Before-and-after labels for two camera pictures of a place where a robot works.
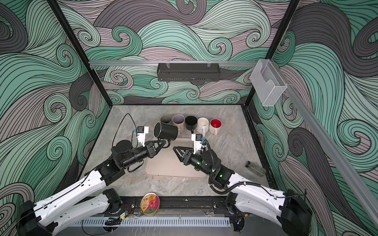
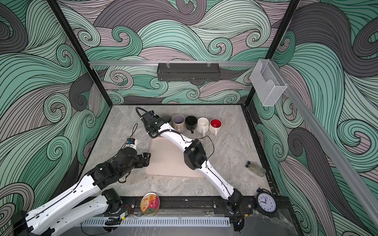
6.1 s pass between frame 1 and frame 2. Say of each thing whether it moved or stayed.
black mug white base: stayed
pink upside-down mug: stayed
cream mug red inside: stayed
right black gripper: moved
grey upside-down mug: stayed
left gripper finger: moved
